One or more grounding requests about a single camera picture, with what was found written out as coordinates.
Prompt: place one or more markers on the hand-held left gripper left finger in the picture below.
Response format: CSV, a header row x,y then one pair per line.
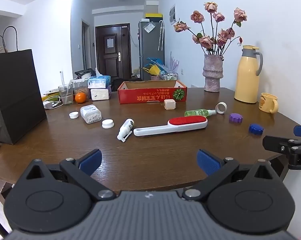
x,y
90,161

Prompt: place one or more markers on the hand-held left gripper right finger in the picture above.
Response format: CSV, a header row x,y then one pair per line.
x,y
209,161

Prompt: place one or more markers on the blue bottle cap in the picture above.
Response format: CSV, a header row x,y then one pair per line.
x,y
256,129

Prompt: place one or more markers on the large white ribbed bottle cap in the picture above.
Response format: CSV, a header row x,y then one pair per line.
x,y
108,124

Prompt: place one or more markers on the purple bottle cap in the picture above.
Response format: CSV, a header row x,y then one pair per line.
x,y
235,118

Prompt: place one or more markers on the white spray bottle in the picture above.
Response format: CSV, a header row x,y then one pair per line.
x,y
125,128

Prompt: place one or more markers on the small white bottle cap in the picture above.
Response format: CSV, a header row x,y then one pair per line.
x,y
73,115

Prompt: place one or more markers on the green spray bottle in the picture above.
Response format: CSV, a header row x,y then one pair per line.
x,y
196,112

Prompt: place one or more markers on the white red lint brush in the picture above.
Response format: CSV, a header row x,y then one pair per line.
x,y
165,128

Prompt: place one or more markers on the white tape roll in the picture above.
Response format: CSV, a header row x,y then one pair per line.
x,y
225,108

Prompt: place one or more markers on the beige square plastic block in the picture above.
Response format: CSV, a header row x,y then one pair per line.
x,y
169,104

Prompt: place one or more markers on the red orange cardboard box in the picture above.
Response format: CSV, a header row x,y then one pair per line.
x,y
150,97

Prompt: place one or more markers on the yellow mug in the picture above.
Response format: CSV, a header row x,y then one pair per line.
x,y
266,102

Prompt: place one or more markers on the orange fruit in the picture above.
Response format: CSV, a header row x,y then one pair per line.
x,y
80,98

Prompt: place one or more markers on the clear drinking glass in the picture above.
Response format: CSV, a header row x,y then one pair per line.
x,y
66,98

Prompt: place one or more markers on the white purple tissue pack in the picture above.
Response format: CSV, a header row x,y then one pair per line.
x,y
99,94

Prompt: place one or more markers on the yellow thermos jug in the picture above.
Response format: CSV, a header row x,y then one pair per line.
x,y
246,80

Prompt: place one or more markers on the white charger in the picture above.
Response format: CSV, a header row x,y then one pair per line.
x,y
49,104

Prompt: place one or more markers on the clear cereal container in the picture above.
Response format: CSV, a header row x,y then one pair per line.
x,y
81,87

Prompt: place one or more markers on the yellow tray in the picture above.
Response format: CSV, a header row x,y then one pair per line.
x,y
49,95

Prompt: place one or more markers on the clear straw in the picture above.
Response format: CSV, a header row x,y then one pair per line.
x,y
69,86

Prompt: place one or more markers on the blue tissue pack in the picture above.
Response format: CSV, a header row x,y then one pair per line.
x,y
98,82

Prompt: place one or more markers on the black cloth chair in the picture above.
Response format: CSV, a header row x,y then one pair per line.
x,y
115,83

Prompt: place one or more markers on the black white appliance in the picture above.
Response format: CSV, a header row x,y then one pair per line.
x,y
84,73

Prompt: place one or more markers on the pink stone vase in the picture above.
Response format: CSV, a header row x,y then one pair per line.
x,y
212,72

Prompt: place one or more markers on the metal rack with bottles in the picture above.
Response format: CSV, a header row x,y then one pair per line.
x,y
168,75

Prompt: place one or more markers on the dark brown door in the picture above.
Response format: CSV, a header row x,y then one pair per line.
x,y
113,62

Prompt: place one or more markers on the black paper bag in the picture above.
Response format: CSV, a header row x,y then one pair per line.
x,y
15,92

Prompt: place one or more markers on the purple decorative plant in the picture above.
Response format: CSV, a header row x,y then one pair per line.
x,y
174,62

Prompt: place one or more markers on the blue yellow toy pile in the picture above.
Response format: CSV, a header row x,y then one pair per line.
x,y
154,67

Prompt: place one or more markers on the paper note on door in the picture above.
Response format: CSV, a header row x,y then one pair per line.
x,y
110,42

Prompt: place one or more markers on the grey refrigerator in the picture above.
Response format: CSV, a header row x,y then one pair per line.
x,y
150,50

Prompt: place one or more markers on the clear plastic bag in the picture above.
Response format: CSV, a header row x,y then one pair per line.
x,y
149,27

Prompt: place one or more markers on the bunch of dried pink roses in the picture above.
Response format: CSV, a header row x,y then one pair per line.
x,y
210,7

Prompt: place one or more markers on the yellow box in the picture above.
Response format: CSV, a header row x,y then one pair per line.
x,y
154,16

